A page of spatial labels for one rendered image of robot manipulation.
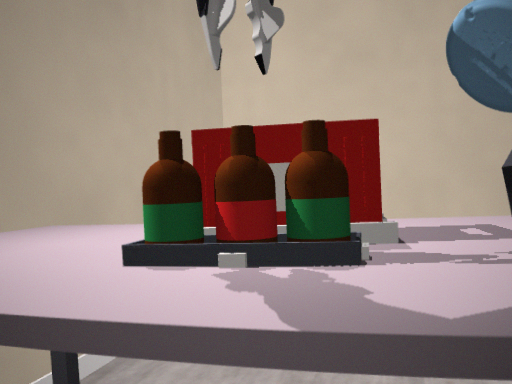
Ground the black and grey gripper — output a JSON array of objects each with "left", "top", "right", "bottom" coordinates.
[{"left": 196, "top": 0, "right": 284, "bottom": 75}]

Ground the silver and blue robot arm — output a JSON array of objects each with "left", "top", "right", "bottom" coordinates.
[{"left": 446, "top": 0, "right": 512, "bottom": 113}]

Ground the brown bottle with red label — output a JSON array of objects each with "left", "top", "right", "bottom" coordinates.
[{"left": 214, "top": 125, "right": 278, "bottom": 243}]

